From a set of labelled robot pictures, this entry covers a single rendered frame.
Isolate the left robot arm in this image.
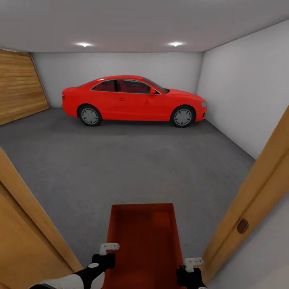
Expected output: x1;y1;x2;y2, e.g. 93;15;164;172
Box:
29;243;120;289

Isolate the storage box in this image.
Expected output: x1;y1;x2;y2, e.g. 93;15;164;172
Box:
102;204;187;289

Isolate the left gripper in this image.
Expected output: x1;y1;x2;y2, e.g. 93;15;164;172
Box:
92;253;116;269

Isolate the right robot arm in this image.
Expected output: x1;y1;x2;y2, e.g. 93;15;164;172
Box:
176;257;208;289

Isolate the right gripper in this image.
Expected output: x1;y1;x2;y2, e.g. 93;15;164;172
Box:
176;267;205;289

